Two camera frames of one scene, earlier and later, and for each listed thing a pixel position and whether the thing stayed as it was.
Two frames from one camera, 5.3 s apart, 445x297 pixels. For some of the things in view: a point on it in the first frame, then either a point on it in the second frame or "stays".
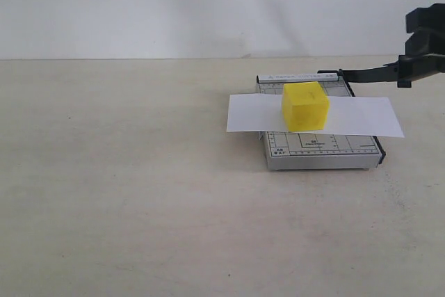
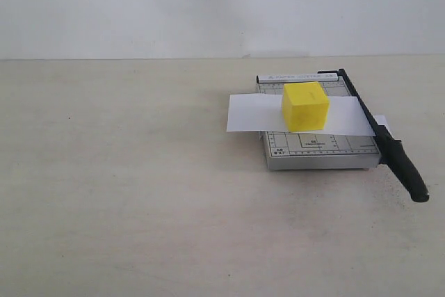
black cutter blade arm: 402,71 → 390,149
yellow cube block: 306,106 stays
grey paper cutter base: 296,151 stays
